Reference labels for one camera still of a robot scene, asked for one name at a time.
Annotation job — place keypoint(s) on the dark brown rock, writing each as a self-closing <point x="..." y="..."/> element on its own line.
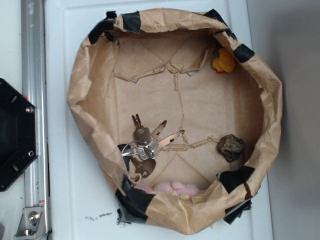
<point x="231" y="147"/>

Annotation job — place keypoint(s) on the brown paper bag tray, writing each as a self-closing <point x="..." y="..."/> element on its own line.
<point x="139" y="44"/>

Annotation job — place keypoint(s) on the silver key bunch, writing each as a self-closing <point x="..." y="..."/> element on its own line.
<point x="147" y="147"/>

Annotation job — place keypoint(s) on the pink plush toy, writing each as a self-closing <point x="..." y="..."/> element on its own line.
<point x="170" y="187"/>

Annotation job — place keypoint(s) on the yellow rubber duck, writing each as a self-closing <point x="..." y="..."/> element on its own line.
<point x="226" y="62"/>

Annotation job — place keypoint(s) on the aluminium extrusion rail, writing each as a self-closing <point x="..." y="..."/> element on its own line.
<point x="34" y="86"/>

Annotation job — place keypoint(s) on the black octagonal mount plate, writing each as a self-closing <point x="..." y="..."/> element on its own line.
<point x="18" y="138"/>

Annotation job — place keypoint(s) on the metal corner bracket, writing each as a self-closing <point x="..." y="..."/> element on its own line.
<point x="32" y="225"/>

